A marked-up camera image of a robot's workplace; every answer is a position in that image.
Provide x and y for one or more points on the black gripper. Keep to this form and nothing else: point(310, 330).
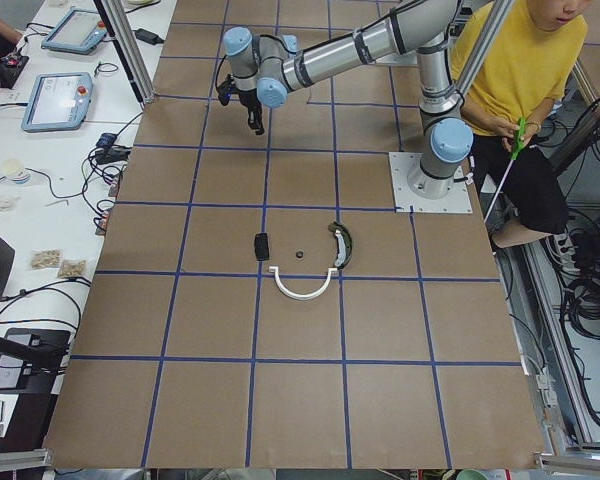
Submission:
point(246, 98)

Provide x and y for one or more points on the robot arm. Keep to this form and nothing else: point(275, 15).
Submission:
point(409, 42)

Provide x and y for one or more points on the small black flat part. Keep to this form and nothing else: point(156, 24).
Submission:
point(261, 246)

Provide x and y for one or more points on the dark green curved brake shoe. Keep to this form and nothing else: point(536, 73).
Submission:
point(344, 244)

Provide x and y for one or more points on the white curved plastic arc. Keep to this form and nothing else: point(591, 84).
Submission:
point(302, 289)

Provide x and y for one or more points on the black power adapter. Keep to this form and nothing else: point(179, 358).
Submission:
point(148, 37)

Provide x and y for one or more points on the near blue teach pendant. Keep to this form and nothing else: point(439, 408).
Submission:
point(58, 102)

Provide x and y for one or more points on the blue teach pendant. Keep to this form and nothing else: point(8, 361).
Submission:
point(58, 102)
point(79, 32)

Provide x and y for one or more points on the far blue teach pendant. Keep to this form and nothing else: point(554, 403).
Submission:
point(79, 32)

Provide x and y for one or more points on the white paper cup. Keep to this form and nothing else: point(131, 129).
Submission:
point(15, 171)

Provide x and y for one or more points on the person in yellow shirt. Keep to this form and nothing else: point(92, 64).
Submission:
point(524, 74)

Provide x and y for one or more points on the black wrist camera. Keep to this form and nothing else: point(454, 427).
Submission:
point(225, 90)

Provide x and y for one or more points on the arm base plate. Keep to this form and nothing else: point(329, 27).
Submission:
point(408, 59)
point(415, 192)

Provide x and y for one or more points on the aluminium frame post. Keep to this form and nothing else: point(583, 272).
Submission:
point(120, 32)

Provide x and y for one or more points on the green handled screwdriver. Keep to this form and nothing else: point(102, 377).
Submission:
point(517, 147)

